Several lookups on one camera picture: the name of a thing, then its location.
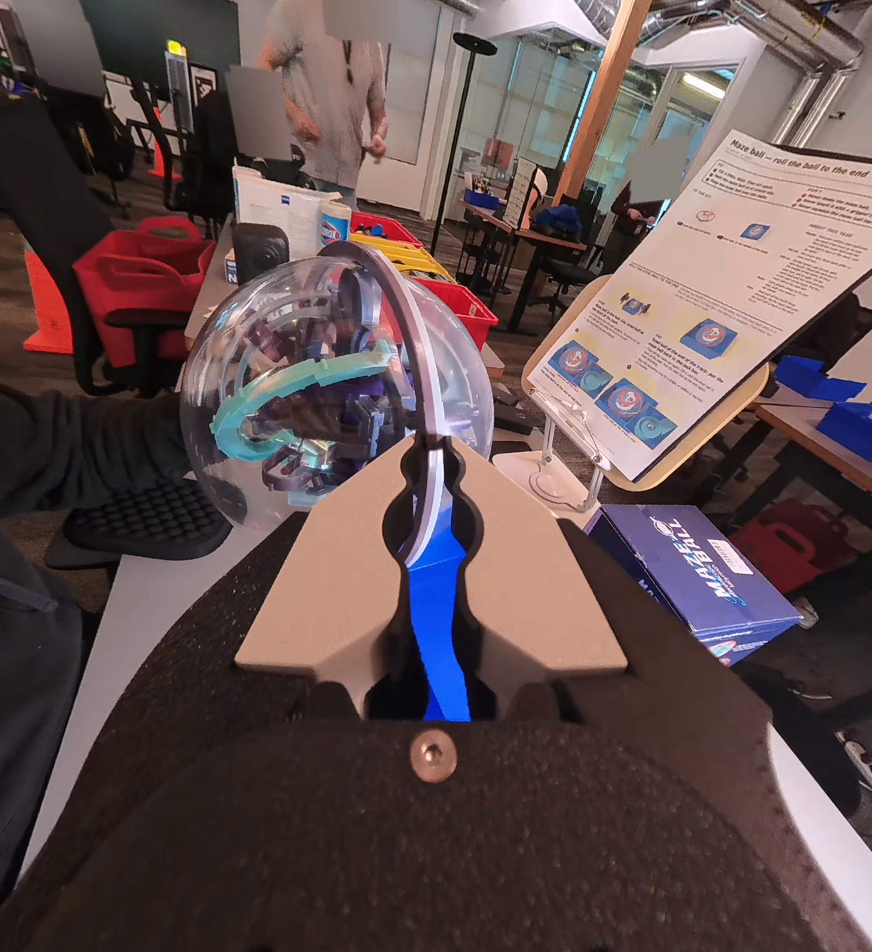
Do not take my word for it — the person's left forearm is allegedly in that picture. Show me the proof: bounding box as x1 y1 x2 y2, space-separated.
0 380 196 519

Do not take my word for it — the red chair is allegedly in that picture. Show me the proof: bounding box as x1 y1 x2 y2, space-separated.
76 216 217 395

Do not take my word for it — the black mesh pad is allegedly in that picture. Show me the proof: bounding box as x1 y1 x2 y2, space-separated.
62 479 235 566

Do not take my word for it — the person's black sweatshirt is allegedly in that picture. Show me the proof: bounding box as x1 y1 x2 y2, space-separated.
0 491 87 908

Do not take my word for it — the orange traffic cone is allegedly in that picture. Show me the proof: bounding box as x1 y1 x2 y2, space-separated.
23 246 80 355

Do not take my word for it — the instruction sheet on stand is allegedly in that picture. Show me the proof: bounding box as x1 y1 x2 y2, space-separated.
493 276 775 519

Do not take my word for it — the blue plastic bin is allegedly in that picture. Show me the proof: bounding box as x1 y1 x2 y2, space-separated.
404 529 476 722

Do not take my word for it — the small blue bin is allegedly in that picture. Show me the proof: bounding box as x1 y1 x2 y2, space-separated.
816 399 872 465

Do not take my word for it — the white carton box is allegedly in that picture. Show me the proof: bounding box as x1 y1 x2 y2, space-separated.
236 167 325 246

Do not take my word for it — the black floor lamp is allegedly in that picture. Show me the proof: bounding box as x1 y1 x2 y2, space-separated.
434 33 497 257

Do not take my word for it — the black office chair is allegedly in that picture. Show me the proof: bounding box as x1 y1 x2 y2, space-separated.
0 97 125 391

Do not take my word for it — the yellow plastic bin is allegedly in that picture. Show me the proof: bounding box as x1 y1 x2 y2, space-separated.
350 236 452 284

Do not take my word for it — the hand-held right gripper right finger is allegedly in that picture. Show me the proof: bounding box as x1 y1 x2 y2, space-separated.
439 439 630 703

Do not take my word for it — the clear plastic maze ball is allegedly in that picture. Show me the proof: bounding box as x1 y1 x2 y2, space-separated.
181 246 492 566

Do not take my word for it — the red plastic bin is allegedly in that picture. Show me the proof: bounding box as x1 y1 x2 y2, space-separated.
355 213 499 354

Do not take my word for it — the dark blue cardboard box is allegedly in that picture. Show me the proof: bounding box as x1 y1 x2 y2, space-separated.
585 503 805 666

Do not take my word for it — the printed instruction sheet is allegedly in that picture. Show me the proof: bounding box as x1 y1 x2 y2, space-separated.
529 131 872 484

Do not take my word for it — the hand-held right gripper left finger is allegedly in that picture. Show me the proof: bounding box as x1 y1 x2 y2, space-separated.
236 436 422 715

